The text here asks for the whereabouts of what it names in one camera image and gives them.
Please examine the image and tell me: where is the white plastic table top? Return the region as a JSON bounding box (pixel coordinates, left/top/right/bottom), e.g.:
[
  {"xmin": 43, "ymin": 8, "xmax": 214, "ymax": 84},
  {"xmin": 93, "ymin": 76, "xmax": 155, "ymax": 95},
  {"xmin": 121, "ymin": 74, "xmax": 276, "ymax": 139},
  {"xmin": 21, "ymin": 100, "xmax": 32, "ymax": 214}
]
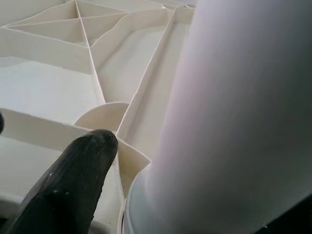
[{"xmin": 0, "ymin": 0, "xmax": 195, "ymax": 234}]

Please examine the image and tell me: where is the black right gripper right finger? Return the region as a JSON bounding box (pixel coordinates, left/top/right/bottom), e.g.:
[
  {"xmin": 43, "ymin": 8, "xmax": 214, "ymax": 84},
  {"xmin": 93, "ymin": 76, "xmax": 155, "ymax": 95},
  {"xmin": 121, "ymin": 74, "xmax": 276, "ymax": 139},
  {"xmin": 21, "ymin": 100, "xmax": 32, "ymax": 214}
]
[{"xmin": 253, "ymin": 194, "xmax": 312, "ymax": 234}]

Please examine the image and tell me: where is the white plastic table leg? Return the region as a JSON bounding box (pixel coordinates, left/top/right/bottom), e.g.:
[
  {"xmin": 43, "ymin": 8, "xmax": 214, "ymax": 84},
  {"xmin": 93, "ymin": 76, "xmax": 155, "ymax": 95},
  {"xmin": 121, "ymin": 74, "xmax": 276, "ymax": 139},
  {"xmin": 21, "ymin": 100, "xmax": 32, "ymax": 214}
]
[{"xmin": 118, "ymin": 0, "xmax": 312, "ymax": 234}]

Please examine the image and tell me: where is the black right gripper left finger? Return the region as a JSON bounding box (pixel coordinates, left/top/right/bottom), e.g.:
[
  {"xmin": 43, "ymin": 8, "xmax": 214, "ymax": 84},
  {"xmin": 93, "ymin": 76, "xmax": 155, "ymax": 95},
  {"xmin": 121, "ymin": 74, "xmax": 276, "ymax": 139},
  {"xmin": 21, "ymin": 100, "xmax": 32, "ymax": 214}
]
[{"xmin": 14, "ymin": 129, "xmax": 119, "ymax": 234}]

